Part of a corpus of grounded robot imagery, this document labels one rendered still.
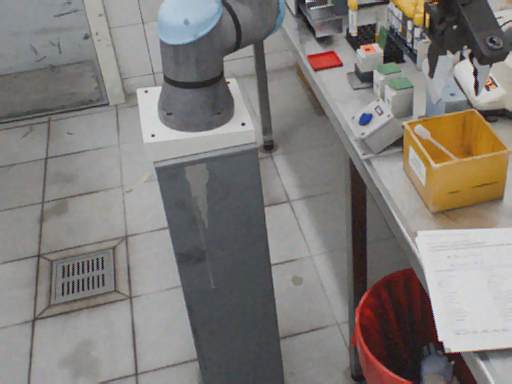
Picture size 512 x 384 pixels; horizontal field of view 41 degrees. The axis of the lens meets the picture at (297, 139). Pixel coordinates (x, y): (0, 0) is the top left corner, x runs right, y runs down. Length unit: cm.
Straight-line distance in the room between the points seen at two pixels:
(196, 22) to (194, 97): 15
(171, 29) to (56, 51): 196
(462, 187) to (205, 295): 67
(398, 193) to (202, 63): 42
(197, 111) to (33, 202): 160
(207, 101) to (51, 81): 200
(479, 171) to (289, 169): 163
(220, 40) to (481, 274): 61
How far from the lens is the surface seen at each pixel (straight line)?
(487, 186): 116
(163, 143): 129
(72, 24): 312
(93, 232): 258
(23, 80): 325
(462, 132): 124
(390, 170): 123
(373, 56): 145
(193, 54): 124
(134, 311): 226
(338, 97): 144
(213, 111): 130
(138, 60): 326
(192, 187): 135
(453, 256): 106
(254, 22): 132
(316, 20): 169
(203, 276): 150
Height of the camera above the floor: 163
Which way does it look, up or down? 35 degrees down
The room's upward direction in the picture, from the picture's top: 4 degrees counter-clockwise
